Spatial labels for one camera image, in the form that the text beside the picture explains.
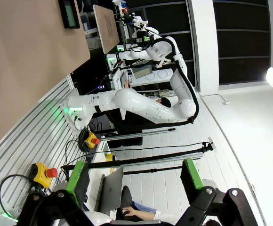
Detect black corrugated cable hose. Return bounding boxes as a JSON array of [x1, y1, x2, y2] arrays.
[[147, 37, 200, 129]]

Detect black looped cable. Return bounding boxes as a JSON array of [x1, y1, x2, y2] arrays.
[[0, 174, 38, 213]]

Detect grey monitor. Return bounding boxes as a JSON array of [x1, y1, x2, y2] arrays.
[[129, 65, 154, 80]]

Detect seated person's hand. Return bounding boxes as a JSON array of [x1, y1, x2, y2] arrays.
[[122, 206, 140, 217]]

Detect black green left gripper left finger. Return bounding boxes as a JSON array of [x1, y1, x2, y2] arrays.
[[16, 161, 90, 226]]

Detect grey laptop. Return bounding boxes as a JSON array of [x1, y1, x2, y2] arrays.
[[94, 167, 124, 214]]

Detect thin black rod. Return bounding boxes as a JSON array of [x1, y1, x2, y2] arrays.
[[123, 165, 183, 175]]

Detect person with black hair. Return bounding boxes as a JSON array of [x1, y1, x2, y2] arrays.
[[155, 97, 173, 110]]

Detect seated person in white shirt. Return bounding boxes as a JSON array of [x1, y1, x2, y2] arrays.
[[116, 185, 222, 226]]

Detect long black camera pole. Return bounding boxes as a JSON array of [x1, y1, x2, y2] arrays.
[[60, 141, 215, 171]]

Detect green perforated PCB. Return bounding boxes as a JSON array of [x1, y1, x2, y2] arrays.
[[65, 3, 78, 27]]

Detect black plastic tray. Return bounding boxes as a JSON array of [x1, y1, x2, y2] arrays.
[[58, 0, 81, 30]]

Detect silver aluminium bar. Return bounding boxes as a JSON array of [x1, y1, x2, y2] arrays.
[[100, 128, 177, 142]]

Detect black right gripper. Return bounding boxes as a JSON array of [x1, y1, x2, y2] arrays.
[[135, 30, 154, 44]]

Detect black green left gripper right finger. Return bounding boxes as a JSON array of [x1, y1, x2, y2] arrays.
[[176, 158, 260, 226]]

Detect brown board table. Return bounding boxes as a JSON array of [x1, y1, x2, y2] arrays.
[[92, 4, 120, 55]]

